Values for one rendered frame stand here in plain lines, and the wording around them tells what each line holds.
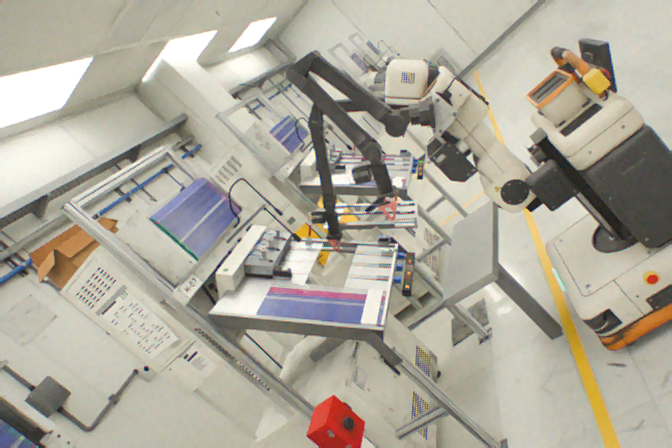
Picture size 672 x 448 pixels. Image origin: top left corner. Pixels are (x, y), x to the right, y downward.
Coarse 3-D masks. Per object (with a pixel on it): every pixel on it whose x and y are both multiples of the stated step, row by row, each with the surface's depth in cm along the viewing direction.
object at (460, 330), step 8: (376, 232) 271; (384, 232) 273; (376, 240) 273; (480, 304) 290; (472, 312) 291; (480, 312) 284; (456, 320) 298; (480, 320) 278; (488, 320) 273; (456, 328) 291; (464, 328) 285; (456, 336) 285; (464, 336) 279
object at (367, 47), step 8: (352, 40) 755; (368, 40) 817; (360, 48) 758; (368, 48) 769; (376, 48) 817; (376, 56) 773; (392, 56) 814; (368, 64) 790; (384, 64) 783; (432, 64) 803; (376, 72) 795
